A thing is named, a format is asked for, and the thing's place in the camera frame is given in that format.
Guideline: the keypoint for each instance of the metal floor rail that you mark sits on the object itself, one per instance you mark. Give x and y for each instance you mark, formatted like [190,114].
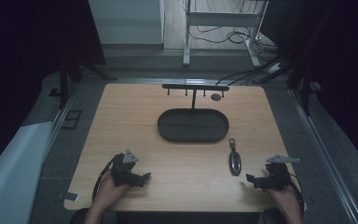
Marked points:
[323,155]
[60,115]

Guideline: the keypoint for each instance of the black key rack with tray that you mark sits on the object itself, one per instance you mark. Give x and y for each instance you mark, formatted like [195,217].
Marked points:
[193,126]

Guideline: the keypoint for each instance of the person's right hand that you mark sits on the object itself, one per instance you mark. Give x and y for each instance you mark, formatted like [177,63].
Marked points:
[287,200]

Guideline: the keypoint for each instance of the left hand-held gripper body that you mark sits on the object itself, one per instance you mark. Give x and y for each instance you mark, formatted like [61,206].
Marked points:
[122,172]

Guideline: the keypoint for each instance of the person's left hand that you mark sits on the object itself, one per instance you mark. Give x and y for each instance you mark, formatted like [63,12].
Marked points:
[110,193]

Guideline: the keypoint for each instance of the white power strip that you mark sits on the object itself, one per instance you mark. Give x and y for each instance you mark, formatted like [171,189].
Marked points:
[274,67]

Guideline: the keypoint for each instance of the white cabinet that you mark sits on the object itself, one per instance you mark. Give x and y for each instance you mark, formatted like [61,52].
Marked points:
[127,21]

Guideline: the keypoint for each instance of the white desk frame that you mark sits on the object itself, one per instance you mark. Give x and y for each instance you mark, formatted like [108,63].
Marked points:
[220,19]

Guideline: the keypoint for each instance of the black metal stand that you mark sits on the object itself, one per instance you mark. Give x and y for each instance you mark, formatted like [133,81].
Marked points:
[298,71]
[74,74]

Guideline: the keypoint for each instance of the round dark table grommet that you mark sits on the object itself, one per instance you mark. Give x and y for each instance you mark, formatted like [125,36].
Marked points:
[216,97]

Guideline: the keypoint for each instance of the white sheet roll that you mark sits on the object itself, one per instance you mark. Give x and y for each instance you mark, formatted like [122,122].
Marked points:
[12,174]

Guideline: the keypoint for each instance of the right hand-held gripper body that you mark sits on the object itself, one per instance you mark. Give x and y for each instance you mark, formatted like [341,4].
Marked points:
[276,177]

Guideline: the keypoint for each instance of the grey tape strip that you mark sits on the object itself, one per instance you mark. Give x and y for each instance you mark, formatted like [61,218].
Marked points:
[68,196]

